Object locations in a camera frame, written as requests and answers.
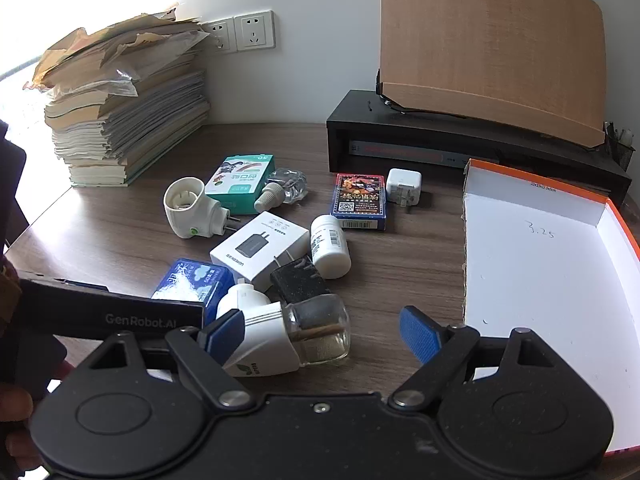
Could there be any black monitor riser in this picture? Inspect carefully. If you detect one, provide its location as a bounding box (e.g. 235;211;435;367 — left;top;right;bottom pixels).
326;90;633;206

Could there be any white wall socket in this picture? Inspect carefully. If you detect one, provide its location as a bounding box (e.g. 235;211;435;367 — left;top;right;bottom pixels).
200;17;236;53
234;10;276;52

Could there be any white empty plug heater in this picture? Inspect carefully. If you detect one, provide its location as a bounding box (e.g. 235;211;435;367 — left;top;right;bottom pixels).
164;176;241;240

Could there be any white charger packaging box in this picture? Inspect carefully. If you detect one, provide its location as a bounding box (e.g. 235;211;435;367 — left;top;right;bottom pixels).
210;211;309;288

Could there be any wooden book stand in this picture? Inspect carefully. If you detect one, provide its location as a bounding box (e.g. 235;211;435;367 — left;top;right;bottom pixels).
375;0;606;148

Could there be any blue tissue box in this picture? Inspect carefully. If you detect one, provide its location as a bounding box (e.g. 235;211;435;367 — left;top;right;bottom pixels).
152;258;233;318

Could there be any orange and white cardboard box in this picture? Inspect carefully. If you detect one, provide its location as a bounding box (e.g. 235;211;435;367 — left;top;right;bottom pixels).
460;157;640;456

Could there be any grey book red stripe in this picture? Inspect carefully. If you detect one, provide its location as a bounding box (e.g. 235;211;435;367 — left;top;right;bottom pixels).
348;140;468;167

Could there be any stack of books and papers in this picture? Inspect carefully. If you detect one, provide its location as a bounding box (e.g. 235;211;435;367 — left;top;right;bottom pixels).
22;2;211;188

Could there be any white charger adapter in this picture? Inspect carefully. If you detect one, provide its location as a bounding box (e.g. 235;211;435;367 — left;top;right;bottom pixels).
385;168;422;211

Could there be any blue playing card box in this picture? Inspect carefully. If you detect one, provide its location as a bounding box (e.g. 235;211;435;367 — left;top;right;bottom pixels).
330;172;388;232

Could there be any white pill bottle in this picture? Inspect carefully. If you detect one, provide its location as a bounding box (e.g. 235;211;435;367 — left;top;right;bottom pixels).
310;214;351;279

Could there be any green and white box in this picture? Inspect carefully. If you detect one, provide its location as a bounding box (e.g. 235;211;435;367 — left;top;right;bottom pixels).
205;154;276;216

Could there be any black charger adapter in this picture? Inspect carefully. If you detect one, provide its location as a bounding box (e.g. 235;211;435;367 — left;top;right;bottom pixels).
270;255;331;306

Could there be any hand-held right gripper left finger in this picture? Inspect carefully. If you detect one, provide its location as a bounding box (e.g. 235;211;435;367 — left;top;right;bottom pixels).
92;310;253;409

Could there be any black mesh pen holder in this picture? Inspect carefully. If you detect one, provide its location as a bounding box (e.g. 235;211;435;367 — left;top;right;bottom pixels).
602;121;636;171

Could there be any clear glass bottle white cap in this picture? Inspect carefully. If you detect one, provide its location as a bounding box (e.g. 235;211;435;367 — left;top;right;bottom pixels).
254;167;308;213

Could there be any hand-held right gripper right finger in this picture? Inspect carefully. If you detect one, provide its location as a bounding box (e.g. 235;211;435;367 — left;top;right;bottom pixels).
389;305;553;409

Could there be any person's left hand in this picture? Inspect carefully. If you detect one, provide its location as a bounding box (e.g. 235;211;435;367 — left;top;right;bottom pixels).
0;382;41;476

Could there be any white mosquito repellent plug heater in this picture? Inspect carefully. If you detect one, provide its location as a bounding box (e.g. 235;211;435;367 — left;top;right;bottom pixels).
215;284;351;377

